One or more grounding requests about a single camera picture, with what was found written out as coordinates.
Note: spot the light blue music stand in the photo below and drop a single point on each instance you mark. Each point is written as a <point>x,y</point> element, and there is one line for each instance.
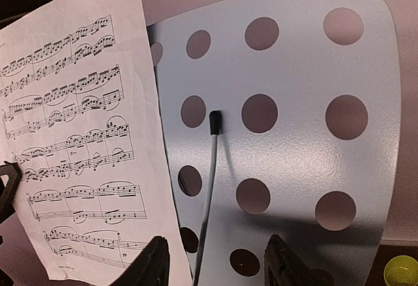
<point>310,96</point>

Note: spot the white sheet music page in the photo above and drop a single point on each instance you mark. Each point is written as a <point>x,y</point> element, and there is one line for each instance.
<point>80,115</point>

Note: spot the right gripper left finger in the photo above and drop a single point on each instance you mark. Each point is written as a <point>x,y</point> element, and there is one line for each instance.
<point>152,265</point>

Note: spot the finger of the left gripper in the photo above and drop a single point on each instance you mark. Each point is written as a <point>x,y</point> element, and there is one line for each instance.
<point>14,174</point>

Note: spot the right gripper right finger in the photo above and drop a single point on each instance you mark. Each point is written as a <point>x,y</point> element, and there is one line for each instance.
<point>282,266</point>

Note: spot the yellow-green bowl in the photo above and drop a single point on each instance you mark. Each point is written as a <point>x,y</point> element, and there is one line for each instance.
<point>401,270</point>

